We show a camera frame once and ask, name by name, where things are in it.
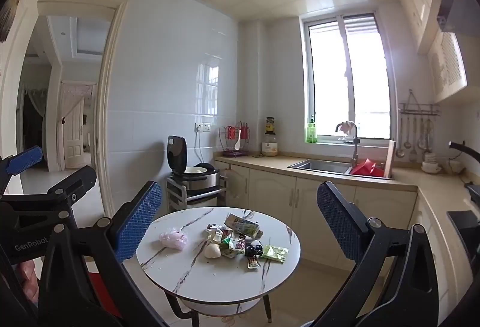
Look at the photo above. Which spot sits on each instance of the wooden cutting board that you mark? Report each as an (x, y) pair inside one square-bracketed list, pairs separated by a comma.
[(390, 160)]

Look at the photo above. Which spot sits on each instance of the white rice spoon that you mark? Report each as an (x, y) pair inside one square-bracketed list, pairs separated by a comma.
[(237, 144)]

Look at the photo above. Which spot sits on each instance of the small red white sachet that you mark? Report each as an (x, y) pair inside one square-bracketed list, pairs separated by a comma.
[(253, 264)]

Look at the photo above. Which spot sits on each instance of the white wall socket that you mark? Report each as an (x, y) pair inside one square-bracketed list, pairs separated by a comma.
[(202, 126)]

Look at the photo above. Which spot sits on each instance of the black rice cooker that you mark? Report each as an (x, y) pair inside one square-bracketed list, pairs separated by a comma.
[(176, 154)]

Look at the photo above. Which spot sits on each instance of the light green wrapper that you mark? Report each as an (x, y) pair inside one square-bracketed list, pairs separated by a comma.
[(275, 253)]

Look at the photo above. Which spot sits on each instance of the black stove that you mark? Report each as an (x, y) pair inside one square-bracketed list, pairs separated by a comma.
[(463, 222)]

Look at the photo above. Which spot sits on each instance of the black foil packet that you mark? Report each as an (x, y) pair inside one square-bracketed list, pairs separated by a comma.
[(255, 248)]

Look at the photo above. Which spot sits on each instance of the pink plastic bag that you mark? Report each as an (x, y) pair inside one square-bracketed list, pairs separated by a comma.
[(173, 239)]

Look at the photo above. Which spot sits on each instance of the silver white wrapper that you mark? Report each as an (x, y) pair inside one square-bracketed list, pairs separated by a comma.
[(213, 234)]

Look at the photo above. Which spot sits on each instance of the round white marble table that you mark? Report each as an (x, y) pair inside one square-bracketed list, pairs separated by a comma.
[(187, 274)]

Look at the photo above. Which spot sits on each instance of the pink lace curtain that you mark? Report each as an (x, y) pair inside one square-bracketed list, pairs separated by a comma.
[(75, 96)]

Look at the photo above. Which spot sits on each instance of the white panel door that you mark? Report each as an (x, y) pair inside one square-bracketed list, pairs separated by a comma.
[(73, 147)]

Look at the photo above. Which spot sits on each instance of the sliding window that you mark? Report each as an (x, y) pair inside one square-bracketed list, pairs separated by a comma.
[(371, 79)]

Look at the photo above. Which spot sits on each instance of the pink white cloth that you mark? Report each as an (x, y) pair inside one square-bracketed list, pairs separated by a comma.
[(348, 126)]

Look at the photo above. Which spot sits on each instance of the wall utensil rack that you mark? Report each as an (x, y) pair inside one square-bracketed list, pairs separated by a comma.
[(418, 110)]

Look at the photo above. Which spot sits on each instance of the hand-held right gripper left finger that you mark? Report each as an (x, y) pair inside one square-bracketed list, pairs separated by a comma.
[(138, 224)]

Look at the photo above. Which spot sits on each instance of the yellow green carton box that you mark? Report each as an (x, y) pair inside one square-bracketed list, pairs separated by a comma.
[(242, 225)]

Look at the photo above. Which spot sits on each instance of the small jar yellow label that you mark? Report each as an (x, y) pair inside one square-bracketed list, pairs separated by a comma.
[(270, 127)]

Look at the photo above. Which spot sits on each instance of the red plastic thing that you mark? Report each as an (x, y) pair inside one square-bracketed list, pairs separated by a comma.
[(103, 287)]

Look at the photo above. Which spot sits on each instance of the red plastic basin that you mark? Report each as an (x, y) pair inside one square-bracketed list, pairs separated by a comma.
[(367, 167)]

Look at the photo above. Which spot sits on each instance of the cream door frame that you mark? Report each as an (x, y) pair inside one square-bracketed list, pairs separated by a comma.
[(108, 105)]

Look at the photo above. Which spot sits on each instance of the green soap bottle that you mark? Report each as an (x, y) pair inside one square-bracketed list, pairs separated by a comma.
[(311, 132)]

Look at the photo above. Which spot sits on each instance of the beige kitchen countertop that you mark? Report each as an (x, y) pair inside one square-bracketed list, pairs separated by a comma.
[(423, 182)]

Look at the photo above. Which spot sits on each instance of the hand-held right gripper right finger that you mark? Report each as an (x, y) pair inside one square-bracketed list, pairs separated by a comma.
[(337, 222)]

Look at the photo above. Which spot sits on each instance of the red cup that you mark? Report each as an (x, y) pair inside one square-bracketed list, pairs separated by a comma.
[(231, 132), (244, 132)]

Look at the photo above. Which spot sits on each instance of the person's left hand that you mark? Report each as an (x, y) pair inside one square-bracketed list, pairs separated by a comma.
[(28, 282)]

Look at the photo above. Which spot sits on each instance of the white round food scrap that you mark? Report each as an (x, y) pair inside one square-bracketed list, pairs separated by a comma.
[(212, 252)]

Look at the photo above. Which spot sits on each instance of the stack of white bowls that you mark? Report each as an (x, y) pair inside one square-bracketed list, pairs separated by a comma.
[(431, 164)]

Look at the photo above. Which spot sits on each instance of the white bowl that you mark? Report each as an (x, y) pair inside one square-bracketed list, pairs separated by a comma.
[(455, 167)]

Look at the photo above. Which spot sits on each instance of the stainless steel sink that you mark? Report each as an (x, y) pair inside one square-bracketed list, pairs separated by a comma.
[(318, 166)]

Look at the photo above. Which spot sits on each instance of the large jar white lid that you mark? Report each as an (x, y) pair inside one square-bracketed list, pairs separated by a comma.
[(270, 147)]

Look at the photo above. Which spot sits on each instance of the green and red wrapper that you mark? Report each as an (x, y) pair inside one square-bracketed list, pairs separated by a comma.
[(233, 246)]

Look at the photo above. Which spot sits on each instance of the steel kitchen faucet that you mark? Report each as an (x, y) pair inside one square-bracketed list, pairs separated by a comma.
[(354, 150)]

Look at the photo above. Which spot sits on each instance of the grey storage cart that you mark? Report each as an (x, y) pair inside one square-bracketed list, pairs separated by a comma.
[(175, 196)]

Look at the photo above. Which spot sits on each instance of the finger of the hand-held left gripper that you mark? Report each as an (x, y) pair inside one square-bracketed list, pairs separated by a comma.
[(75, 182), (24, 160)]

